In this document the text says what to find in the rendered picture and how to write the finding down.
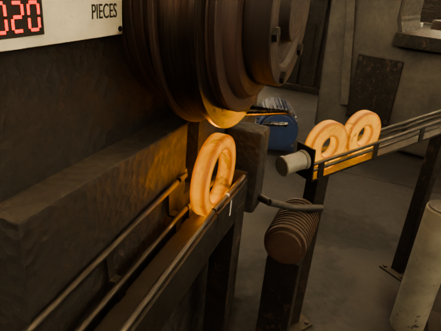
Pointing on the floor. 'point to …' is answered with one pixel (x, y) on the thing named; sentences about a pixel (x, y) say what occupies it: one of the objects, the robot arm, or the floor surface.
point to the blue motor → (277, 136)
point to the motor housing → (284, 265)
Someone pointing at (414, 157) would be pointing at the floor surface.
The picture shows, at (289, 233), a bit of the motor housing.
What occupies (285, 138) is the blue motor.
